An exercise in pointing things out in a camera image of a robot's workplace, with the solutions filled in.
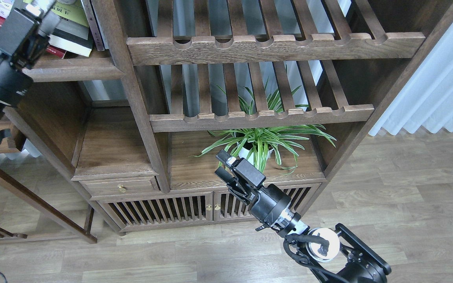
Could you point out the wooden furniture at left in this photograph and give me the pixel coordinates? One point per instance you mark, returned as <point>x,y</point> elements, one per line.
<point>22,192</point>

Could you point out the white sheer curtain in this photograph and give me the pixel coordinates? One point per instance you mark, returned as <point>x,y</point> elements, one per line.
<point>427,98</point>

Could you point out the yellow green black book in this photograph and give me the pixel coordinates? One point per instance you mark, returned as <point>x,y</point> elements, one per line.
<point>72,33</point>

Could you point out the dark wooden bookshelf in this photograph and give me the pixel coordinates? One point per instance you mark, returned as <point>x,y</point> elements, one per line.
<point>138,113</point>

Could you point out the green spider plant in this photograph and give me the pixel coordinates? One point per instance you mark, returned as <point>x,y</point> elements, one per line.
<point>261,142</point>

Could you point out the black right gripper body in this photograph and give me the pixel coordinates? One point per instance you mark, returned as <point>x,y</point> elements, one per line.
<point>269,205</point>

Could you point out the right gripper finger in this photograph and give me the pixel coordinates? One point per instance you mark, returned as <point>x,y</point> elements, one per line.
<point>225,176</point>
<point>225,158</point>

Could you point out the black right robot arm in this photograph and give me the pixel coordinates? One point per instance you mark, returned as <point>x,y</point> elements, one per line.
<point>333,255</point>

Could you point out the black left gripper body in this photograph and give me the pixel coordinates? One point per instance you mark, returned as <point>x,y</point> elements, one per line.
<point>24,38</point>

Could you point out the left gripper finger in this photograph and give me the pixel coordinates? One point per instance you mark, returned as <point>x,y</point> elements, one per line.
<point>49,24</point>
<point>40,8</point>

